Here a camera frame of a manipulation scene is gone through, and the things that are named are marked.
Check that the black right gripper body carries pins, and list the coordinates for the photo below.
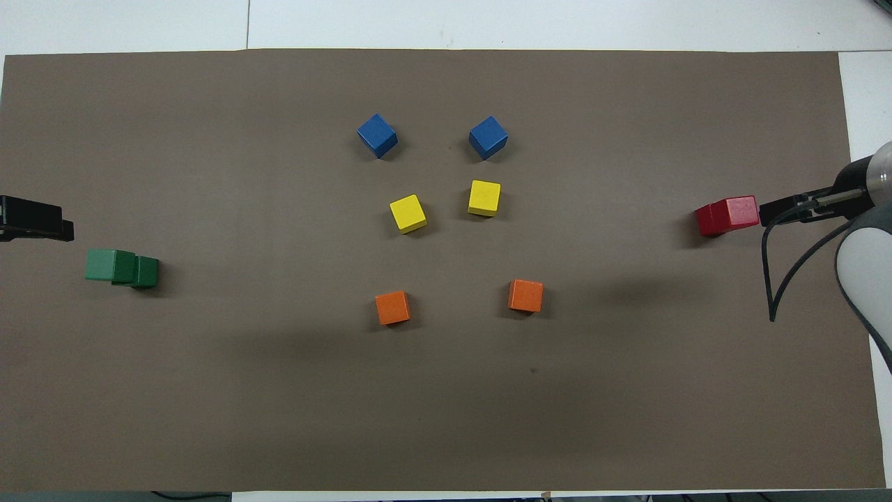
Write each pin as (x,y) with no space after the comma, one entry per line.
(793,210)

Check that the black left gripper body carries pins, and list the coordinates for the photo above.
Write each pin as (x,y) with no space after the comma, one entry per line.
(28,217)

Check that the red wooden cube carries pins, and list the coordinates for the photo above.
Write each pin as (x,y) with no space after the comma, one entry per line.
(702,222)
(741,213)

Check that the green wooden cube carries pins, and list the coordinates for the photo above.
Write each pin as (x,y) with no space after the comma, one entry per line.
(104,265)
(148,273)

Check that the orange wooden cube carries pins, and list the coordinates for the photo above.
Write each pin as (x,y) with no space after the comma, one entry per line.
(525,295)
(392,307)

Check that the brown paper table mat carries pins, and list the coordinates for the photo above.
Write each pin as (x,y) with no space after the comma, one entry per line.
(279,418)

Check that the yellow wooden cube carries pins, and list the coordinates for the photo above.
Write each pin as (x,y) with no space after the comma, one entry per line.
(408,213)
(484,197)

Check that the blue wooden cube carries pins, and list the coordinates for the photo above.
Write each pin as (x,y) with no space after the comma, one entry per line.
(377,135)
(488,137)

